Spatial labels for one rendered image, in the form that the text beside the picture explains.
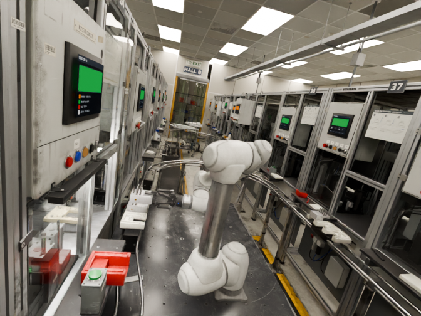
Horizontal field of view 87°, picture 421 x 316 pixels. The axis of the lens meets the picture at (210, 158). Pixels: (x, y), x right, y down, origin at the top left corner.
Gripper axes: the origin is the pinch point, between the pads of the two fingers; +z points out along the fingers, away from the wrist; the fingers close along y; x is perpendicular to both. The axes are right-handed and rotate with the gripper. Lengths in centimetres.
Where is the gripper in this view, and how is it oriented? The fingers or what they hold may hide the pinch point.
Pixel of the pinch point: (149, 197)
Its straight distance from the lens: 144.2
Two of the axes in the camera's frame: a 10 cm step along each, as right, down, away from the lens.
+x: 1.5, 2.5, -9.6
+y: 2.0, -9.5, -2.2
